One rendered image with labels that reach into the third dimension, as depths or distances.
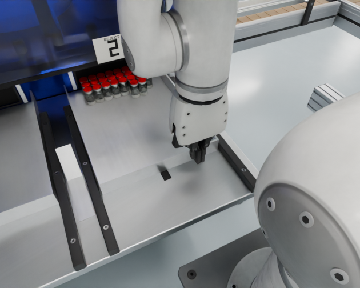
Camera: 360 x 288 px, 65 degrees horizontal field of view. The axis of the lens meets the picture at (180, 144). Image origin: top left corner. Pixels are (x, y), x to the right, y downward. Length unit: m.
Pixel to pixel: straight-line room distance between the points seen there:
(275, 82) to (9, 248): 2.18
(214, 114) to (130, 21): 0.22
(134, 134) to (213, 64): 0.33
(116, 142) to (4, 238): 0.28
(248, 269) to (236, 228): 1.01
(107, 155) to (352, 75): 2.42
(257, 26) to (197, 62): 0.67
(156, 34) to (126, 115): 0.40
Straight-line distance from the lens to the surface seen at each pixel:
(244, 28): 1.02
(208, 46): 0.39
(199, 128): 0.49
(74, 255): 0.52
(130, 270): 1.45
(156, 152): 0.63
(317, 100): 1.50
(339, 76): 2.72
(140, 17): 0.33
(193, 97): 0.43
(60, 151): 0.61
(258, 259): 0.54
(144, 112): 0.72
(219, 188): 0.58
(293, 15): 1.15
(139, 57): 0.36
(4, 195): 0.66
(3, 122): 0.81
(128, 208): 0.56
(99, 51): 0.70
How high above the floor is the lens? 1.36
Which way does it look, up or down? 48 degrees down
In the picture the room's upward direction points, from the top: straight up
